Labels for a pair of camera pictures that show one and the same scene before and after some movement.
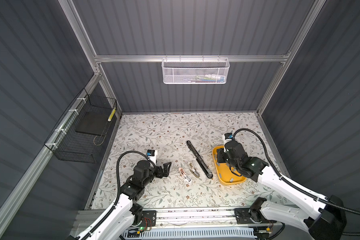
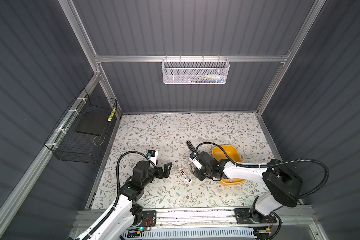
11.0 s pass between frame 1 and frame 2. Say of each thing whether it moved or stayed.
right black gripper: moved
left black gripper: stayed
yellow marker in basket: stayed
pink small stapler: stayed
